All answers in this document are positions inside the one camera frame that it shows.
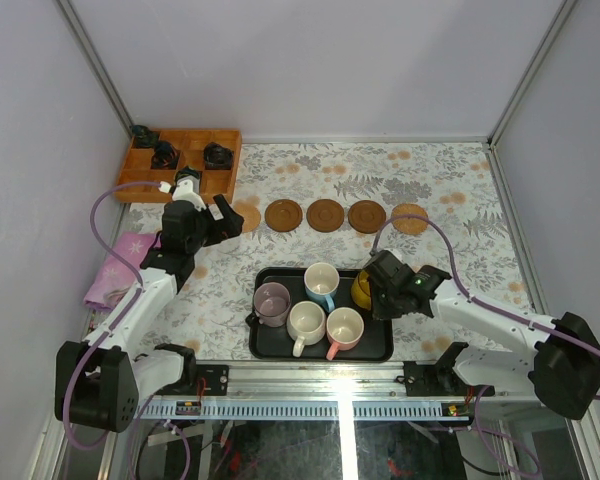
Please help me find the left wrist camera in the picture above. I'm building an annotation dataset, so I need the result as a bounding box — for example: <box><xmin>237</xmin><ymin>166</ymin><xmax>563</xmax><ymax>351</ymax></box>
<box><xmin>170</xmin><ymin>176</ymin><xmax>206</xmax><ymax>211</ymax></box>

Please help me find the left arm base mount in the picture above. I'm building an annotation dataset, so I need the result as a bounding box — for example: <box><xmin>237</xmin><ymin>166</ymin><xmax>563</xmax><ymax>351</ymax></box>
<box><xmin>132</xmin><ymin>344</ymin><xmax>229</xmax><ymax>399</ymax></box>

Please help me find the dark wooden coaster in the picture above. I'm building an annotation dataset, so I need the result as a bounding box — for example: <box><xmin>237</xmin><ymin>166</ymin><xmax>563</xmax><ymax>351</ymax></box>
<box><xmin>265</xmin><ymin>199</ymin><xmax>303</xmax><ymax>233</ymax></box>
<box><xmin>348</xmin><ymin>200</ymin><xmax>387</xmax><ymax>234</ymax></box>
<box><xmin>307</xmin><ymin>199</ymin><xmax>344</xmax><ymax>233</ymax></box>

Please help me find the blue slotted cable duct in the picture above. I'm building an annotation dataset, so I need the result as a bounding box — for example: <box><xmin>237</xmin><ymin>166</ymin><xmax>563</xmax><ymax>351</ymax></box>
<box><xmin>142</xmin><ymin>399</ymin><xmax>468</xmax><ymax>422</ymax></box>

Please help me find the woven rattan coaster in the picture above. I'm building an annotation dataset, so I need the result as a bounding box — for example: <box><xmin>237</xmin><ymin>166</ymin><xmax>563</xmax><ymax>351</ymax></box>
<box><xmin>392</xmin><ymin>203</ymin><xmax>428</xmax><ymax>235</ymax></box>
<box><xmin>233</xmin><ymin>201</ymin><xmax>261</xmax><ymax>233</ymax></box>

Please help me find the pink princess cloth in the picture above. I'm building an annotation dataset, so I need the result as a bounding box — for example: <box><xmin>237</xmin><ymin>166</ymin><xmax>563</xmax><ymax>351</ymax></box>
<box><xmin>84</xmin><ymin>232</ymin><xmax>156</xmax><ymax>312</ymax></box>

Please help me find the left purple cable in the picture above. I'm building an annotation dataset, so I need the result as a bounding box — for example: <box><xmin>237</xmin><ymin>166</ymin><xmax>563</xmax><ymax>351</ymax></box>
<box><xmin>62</xmin><ymin>180</ymin><xmax>191</xmax><ymax>480</ymax></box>

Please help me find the cream white mug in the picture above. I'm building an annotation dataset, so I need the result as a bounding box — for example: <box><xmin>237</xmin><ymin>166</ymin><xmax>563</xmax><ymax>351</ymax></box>
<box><xmin>286</xmin><ymin>301</ymin><xmax>326</xmax><ymax>358</ymax></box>

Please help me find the purple mug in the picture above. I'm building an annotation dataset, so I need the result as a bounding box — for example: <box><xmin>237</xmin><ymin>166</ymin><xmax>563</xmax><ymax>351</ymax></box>
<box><xmin>246</xmin><ymin>282</ymin><xmax>291</xmax><ymax>328</ymax></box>

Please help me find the black roll far corner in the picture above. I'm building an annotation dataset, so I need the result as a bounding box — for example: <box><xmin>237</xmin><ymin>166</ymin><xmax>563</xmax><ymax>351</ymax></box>
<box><xmin>131</xmin><ymin>125</ymin><xmax>154</xmax><ymax>143</ymax></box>

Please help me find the orange wooden compartment tray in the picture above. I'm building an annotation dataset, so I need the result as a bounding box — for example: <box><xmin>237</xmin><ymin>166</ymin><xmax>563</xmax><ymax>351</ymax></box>
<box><xmin>118</xmin><ymin>128</ymin><xmax>242</xmax><ymax>204</ymax></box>

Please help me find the black serving tray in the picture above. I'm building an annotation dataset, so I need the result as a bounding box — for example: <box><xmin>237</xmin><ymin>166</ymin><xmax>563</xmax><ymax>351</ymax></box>
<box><xmin>248</xmin><ymin>267</ymin><xmax>394</xmax><ymax>362</ymax></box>

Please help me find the yellow mug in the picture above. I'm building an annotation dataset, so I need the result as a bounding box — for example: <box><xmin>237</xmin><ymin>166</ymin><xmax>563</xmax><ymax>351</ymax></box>
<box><xmin>350</xmin><ymin>270</ymin><xmax>372</xmax><ymax>310</ymax></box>

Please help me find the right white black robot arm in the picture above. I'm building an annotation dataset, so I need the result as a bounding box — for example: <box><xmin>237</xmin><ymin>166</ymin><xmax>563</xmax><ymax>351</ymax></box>
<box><xmin>363</xmin><ymin>249</ymin><xmax>600</xmax><ymax>420</ymax></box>

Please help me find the floral tablecloth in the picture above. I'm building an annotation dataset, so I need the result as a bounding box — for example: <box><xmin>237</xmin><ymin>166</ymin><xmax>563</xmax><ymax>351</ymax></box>
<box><xmin>138</xmin><ymin>143</ymin><xmax>531</xmax><ymax>360</ymax></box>

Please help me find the black orange cable roll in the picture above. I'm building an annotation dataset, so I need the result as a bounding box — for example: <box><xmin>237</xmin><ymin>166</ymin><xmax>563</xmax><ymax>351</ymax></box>
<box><xmin>150</xmin><ymin>140</ymin><xmax>180</xmax><ymax>170</ymax></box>

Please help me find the aluminium front rail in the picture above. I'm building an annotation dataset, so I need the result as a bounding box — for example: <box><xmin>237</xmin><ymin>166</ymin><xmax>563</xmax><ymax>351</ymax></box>
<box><xmin>54</xmin><ymin>359</ymin><xmax>594</xmax><ymax>401</ymax></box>

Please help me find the black cable roll right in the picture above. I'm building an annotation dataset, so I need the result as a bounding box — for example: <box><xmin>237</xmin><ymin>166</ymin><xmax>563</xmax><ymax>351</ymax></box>
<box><xmin>202</xmin><ymin>141</ymin><xmax>235</xmax><ymax>170</ymax></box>

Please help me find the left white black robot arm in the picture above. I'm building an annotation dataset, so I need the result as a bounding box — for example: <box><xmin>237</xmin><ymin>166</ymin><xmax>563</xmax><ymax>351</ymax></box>
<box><xmin>55</xmin><ymin>195</ymin><xmax>244</xmax><ymax>432</ymax></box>

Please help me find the dark green yellow roll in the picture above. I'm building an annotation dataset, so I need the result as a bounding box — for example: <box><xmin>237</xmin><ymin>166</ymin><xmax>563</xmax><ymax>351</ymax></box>
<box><xmin>174</xmin><ymin>166</ymin><xmax>201</xmax><ymax>183</ymax></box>

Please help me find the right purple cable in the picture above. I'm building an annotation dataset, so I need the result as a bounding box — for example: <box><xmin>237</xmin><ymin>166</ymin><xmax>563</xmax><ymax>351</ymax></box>
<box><xmin>370</xmin><ymin>214</ymin><xmax>600</xmax><ymax>479</ymax></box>

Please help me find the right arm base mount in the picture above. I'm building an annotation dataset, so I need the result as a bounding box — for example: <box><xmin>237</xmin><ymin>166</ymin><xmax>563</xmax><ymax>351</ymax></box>
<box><xmin>403</xmin><ymin>342</ymin><xmax>470</xmax><ymax>397</ymax></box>

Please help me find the purple cable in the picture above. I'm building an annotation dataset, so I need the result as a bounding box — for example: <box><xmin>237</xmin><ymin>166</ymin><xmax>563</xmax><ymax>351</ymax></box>
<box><xmin>370</xmin><ymin>214</ymin><xmax>600</xmax><ymax>479</ymax></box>
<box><xmin>62</xmin><ymin>180</ymin><xmax>191</xmax><ymax>480</ymax></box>

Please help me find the pink mug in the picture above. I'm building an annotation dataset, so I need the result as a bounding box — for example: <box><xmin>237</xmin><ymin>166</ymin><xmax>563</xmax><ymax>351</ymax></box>
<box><xmin>326</xmin><ymin>307</ymin><xmax>365</xmax><ymax>361</ymax></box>

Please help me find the blue mug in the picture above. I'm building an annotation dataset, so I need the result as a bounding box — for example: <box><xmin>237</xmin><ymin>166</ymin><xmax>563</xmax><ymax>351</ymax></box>
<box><xmin>303</xmin><ymin>262</ymin><xmax>340</xmax><ymax>313</ymax></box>

